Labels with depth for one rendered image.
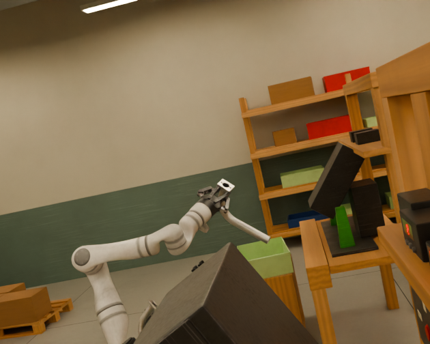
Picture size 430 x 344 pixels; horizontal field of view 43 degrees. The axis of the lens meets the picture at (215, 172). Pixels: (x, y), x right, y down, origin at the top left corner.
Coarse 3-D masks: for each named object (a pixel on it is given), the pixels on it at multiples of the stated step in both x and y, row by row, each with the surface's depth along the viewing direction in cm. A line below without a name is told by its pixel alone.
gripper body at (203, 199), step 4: (204, 196) 199; (200, 200) 195; (204, 200) 194; (208, 200) 194; (212, 200) 198; (208, 204) 193; (212, 204) 194; (216, 204) 197; (220, 204) 198; (212, 208) 194; (216, 208) 196; (212, 212) 194
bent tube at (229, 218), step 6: (222, 180) 205; (222, 186) 203; (228, 186) 205; (234, 186) 204; (222, 192) 205; (222, 204) 209; (228, 216) 210; (234, 222) 210; (240, 222) 209; (240, 228) 209; (246, 228) 208; (252, 228) 208; (252, 234) 207; (258, 234) 206; (264, 234) 206; (264, 240) 205
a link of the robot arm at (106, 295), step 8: (104, 264) 190; (88, 272) 186; (96, 272) 189; (104, 272) 189; (96, 280) 188; (104, 280) 187; (96, 288) 186; (104, 288) 184; (112, 288) 184; (96, 296) 183; (104, 296) 180; (112, 296) 180; (96, 304) 180; (104, 304) 178; (112, 304) 178; (96, 312) 179
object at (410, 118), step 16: (400, 96) 154; (416, 96) 119; (384, 112) 163; (400, 112) 154; (416, 112) 122; (400, 128) 155; (416, 128) 126; (400, 144) 155; (416, 144) 155; (400, 160) 156; (416, 160) 155; (400, 176) 159; (416, 176) 156
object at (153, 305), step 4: (148, 300) 239; (152, 300) 241; (152, 304) 237; (156, 304) 240; (148, 308) 239; (152, 308) 238; (156, 308) 237; (144, 312) 239; (148, 312) 238; (144, 316) 239; (148, 316) 239; (140, 320) 239; (144, 320) 239; (140, 324) 239; (144, 324) 239; (140, 328) 238; (140, 332) 238
